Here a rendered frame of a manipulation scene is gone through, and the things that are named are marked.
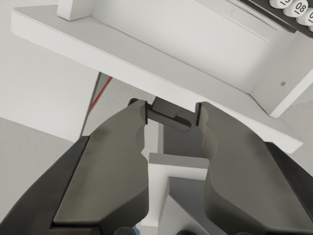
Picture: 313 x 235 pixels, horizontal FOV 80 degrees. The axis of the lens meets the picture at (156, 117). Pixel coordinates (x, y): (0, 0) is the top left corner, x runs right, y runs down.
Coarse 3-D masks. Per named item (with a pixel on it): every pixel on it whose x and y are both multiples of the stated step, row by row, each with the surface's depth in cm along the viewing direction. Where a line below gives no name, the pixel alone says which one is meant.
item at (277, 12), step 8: (256, 0) 15; (264, 0) 15; (264, 8) 15; (272, 8) 15; (280, 8) 15; (280, 16) 16; (288, 16) 16; (288, 24) 16; (296, 24) 16; (304, 32) 16; (312, 32) 16
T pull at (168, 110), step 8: (128, 104) 20; (152, 104) 20; (160, 104) 19; (168, 104) 19; (176, 104) 19; (152, 112) 20; (160, 112) 20; (168, 112) 20; (176, 112) 20; (160, 120) 20; (168, 120) 20; (176, 120) 20; (184, 120) 21; (176, 128) 21; (184, 128) 21
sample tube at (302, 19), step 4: (308, 8) 15; (312, 8) 15; (308, 12) 14; (312, 12) 14; (300, 16) 15; (304, 16) 15; (308, 16) 15; (312, 16) 15; (296, 20) 16; (300, 20) 15; (304, 20) 15; (308, 20) 15; (312, 20) 15; (304, 24) 15; (308, 24) 15; (312, 24) 15
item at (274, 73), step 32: (64, 0) 16; (96, 0) 21; (128, 0) 21; (160, 0) 21; (192, 0) 21; (128, 32) 23; (160, 32) 23; (192, 32) 22; (224, 32) 22; (288, 32) 22; (192, 64) 24; (224, 64) 24; (256, 64) 24; (288, 64) 22; (256, 96) 25; (288, 96) 20
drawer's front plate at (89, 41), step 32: (32, 32) 14; (64, 32) 15; (96, 32) 18; (96, 64) 16; (128, 64) 15; (160, 64) 19; (160, 96) 17; (192, 96) 17; (224, 96) 20; (256, 128) 18; (288, 128) 21
